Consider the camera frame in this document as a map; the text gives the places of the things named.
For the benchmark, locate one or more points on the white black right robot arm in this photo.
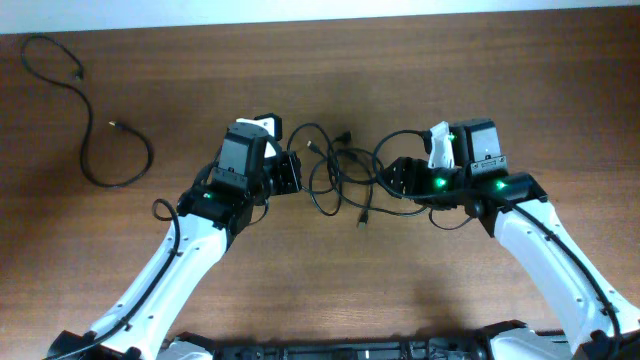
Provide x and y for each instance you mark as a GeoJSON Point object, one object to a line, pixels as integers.
{"type": "Point", "coordinates": [466, 168]}

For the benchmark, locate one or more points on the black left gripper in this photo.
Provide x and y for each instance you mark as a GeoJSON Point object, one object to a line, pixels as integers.
{"type": "Point", "coordinates": [284, 163]}

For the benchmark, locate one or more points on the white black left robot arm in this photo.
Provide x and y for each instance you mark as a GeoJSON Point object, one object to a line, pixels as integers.
{"type": "Point", "coordinates": [250, 168]}

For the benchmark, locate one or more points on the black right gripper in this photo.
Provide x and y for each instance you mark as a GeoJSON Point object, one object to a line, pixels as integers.
{"type": "Point", "coordinates": [410, 185]}

